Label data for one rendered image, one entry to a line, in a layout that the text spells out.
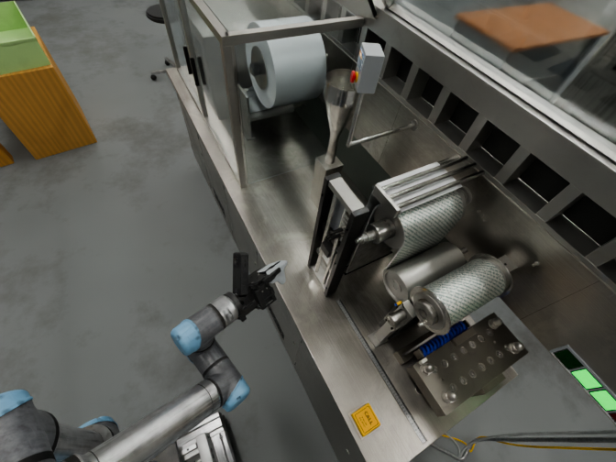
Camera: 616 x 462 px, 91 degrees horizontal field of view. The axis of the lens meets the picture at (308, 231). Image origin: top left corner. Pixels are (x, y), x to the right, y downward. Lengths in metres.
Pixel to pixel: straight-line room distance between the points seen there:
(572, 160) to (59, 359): 2.56
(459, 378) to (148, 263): 2.08
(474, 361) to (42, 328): 2.40
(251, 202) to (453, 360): 1.06
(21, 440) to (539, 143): 1.21
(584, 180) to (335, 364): 0.90
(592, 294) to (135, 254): 2.50
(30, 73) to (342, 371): 2.99
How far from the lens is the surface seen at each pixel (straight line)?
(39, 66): 3.28
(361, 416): 1.17
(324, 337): 1.21
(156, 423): 0.76
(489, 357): 1.27
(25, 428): 0.74
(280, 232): 1.40
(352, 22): 1.38
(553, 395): 2.73
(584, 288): 1.08
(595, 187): 0.97
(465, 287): 0.97
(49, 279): 2.76
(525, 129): 1.00
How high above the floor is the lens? 2.05
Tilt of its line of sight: 55 degrees down
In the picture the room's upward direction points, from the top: 9 degrees clockwise
